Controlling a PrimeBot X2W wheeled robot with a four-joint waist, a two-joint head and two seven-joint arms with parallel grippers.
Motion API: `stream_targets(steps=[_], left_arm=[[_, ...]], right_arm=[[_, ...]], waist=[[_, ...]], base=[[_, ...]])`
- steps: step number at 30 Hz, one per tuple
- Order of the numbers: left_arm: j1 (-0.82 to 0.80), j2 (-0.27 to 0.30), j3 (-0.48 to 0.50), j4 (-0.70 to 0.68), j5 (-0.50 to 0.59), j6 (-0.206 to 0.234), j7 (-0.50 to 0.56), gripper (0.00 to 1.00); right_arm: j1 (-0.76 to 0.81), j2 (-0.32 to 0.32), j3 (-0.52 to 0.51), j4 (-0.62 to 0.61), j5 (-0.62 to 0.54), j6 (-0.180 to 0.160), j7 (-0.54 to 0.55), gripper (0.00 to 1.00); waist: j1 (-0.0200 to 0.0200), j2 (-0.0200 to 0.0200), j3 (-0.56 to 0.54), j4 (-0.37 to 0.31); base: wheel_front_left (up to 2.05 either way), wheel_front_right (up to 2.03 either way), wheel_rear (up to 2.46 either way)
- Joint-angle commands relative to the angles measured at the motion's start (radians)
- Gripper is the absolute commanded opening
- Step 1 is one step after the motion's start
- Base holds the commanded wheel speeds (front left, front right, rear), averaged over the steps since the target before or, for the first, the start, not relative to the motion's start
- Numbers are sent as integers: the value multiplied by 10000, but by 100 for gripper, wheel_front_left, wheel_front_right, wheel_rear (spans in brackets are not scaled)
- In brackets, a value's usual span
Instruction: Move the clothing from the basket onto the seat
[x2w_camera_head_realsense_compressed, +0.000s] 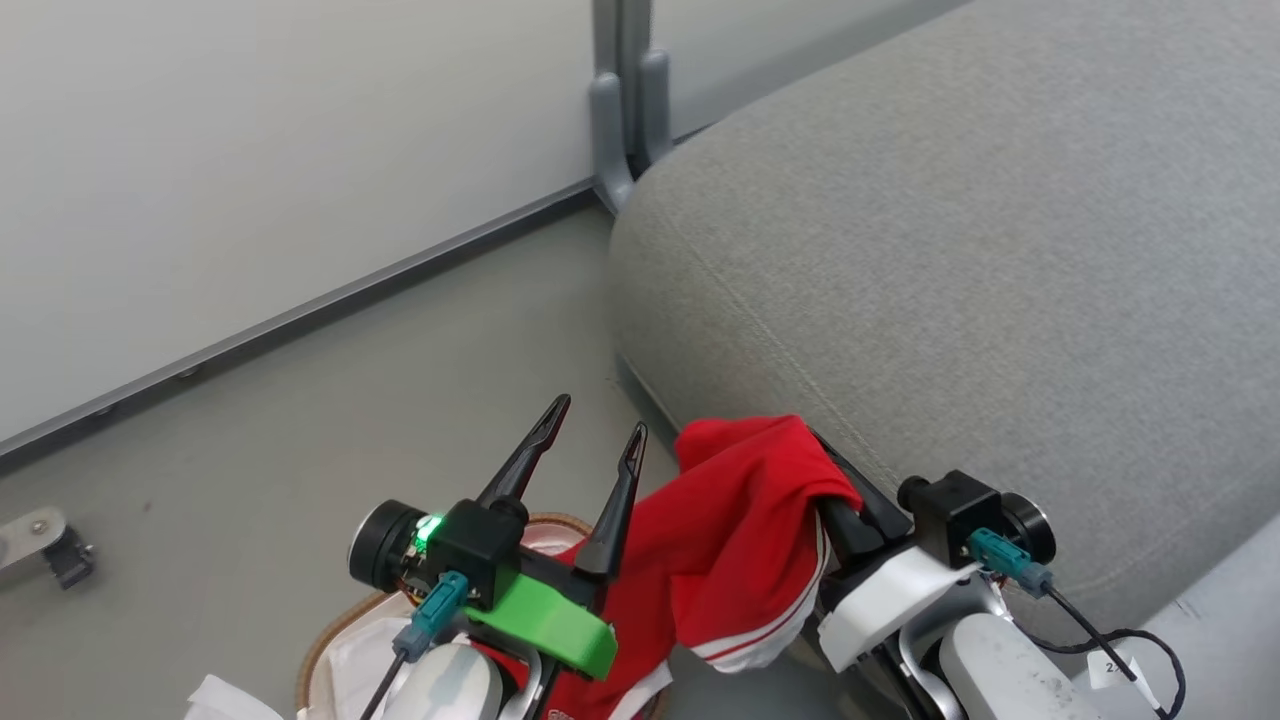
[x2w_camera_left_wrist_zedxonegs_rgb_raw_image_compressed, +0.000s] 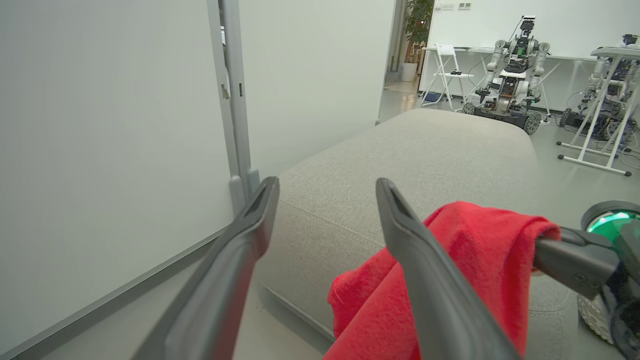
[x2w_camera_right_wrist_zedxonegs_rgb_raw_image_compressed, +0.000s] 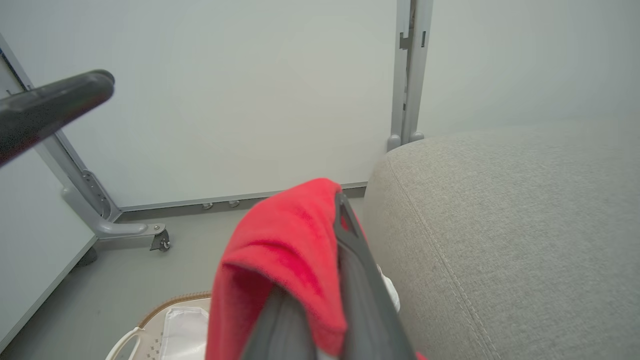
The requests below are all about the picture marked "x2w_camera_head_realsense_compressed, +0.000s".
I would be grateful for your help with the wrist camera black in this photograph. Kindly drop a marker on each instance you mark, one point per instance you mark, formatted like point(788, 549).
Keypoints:
point(470, 545)
point(960, 510)

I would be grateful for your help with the laundry basket brown rim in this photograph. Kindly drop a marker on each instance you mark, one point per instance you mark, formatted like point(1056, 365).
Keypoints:
point(322, 640)

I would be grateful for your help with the metal floor bracket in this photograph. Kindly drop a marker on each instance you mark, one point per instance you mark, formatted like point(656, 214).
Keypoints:
point(45, 545)

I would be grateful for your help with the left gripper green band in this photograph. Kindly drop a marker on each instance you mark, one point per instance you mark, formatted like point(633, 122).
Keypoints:
point(545, 625)

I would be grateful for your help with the red garment with white stripes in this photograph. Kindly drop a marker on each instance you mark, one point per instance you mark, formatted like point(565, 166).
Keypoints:
point(730, 530)

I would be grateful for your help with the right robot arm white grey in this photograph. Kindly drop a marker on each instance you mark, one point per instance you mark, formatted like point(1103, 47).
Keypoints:
point(1000, 670)

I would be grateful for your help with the white clothing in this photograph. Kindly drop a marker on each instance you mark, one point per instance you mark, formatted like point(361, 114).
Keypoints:
point(365, 660)

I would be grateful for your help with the white cloth piece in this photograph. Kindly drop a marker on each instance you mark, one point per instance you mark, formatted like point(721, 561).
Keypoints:
point(225, 702)

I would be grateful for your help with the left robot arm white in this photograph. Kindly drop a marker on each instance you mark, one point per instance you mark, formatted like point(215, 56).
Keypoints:
point(450, 690)

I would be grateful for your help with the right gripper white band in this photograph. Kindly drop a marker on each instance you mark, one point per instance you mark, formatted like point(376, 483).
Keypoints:
point(890, 600)

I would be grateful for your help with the grey partition post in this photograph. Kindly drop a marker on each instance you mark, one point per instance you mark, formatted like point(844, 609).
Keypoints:
point(612, 130)

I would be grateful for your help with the grey wall base rail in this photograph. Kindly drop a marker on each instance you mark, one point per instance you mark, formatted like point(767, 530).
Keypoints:
point(300, 312)

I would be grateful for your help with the grey fabric sofa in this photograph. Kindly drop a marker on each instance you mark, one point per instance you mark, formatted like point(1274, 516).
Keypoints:
point(1000, 250)

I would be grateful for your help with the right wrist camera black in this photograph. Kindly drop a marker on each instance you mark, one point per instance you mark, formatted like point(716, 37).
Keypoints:
point(960, 510)

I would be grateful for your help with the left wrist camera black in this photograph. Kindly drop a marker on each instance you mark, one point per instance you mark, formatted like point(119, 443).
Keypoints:
point(470, 545)

